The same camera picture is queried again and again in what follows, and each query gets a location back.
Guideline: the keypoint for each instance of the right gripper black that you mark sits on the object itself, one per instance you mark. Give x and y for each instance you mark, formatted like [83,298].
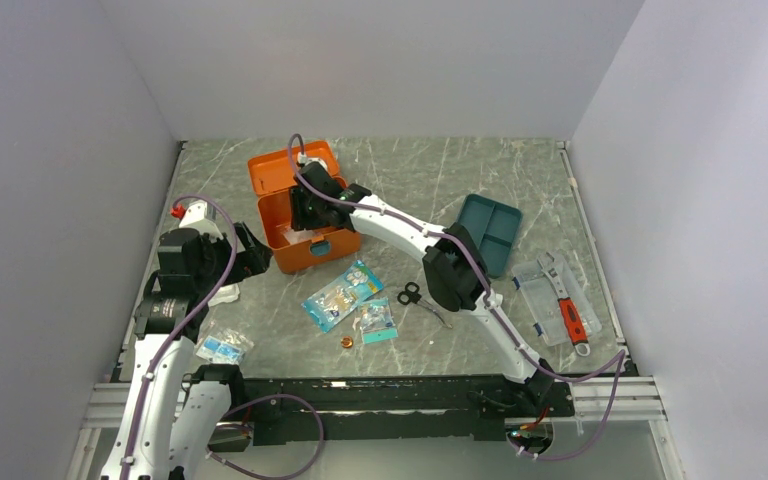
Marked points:
[299,220]

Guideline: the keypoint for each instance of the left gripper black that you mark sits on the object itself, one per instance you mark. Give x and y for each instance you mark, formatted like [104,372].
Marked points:
[254,259]

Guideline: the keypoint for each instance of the clear zip bag white pads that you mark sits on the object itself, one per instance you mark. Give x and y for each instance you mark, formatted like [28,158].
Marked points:
[293,236]

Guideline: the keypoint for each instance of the orange medicine box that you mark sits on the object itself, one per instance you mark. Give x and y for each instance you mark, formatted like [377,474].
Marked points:
[272,177]

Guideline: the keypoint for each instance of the white gauze pack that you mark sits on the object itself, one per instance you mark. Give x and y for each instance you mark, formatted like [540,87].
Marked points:
[226,294]

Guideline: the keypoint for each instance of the blue cotton swab pack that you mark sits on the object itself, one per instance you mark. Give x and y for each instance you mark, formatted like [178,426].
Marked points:
[336,300]

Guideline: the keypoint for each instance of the clear bag blue packets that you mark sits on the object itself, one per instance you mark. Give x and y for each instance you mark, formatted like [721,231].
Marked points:
[222,345]

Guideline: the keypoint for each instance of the small teal bandage pack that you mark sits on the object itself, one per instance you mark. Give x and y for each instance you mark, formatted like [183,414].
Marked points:
[375,321]

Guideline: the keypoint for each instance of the black handled scissors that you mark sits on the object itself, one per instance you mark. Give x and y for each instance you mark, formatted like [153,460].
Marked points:
[411,295]

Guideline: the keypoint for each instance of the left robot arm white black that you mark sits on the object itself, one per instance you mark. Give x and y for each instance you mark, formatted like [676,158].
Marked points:
[171,413]

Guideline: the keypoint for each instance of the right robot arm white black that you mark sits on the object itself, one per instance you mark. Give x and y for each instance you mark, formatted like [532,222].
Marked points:
[455,276]

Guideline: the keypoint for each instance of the teal plastic tray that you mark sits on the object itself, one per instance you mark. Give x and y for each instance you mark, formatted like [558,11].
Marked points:
[493,227]

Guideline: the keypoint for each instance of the clear plastic case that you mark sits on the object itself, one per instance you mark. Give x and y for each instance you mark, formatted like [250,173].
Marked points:
[542,302]

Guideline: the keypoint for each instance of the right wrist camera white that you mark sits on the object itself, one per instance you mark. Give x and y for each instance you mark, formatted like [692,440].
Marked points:
[303,160]

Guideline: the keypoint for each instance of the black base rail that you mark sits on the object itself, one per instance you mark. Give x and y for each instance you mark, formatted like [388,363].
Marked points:
[276,411]

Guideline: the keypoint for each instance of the red handled adjustable wrench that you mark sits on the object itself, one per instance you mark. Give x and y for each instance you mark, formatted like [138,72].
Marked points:
[551,269]

